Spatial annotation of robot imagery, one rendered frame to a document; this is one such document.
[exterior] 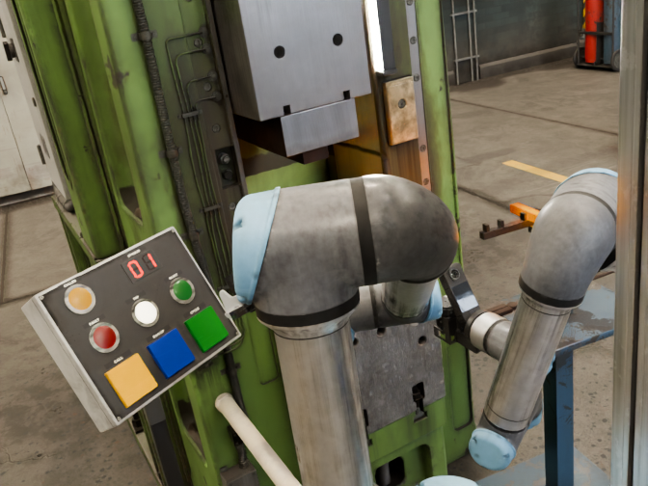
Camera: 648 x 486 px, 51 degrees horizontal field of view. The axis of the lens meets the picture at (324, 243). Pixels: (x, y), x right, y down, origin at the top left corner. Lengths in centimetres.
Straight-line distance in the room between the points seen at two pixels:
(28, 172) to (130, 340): 562
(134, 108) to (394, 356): 92
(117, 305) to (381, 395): 82
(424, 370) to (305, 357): 123
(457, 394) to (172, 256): 126
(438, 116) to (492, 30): 726
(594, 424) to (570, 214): 177
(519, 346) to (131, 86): 100
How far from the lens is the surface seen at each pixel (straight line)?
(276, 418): 201
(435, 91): 198
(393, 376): 189
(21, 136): 686
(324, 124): 162
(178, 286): 144
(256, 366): 190
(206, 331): 144
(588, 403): 281
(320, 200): 68
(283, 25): 155
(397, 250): 67
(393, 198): 68
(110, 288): 138
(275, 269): 67
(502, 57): 936
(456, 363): 232
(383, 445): 199
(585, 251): 100
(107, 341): 134
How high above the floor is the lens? 167
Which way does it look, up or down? 22 degrees down
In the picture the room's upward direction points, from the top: 9 degrees counter-clockwise
